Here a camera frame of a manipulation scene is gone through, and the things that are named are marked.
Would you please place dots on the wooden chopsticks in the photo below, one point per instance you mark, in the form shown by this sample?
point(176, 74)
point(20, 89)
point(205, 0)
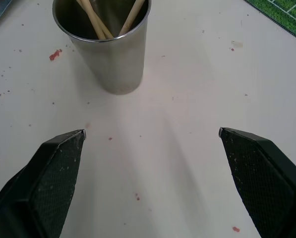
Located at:
point(94, 18)

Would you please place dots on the stainless steel cup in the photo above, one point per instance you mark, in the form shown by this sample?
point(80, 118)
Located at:
point(113, 59)

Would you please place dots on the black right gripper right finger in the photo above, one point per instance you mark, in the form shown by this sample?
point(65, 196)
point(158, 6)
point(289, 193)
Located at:
point(259, 178)

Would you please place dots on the green grass-pattern mat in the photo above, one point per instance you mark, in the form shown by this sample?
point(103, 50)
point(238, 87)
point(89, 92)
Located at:
point(284, 15)

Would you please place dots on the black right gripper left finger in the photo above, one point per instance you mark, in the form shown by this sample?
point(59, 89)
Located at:
point(48, 178)

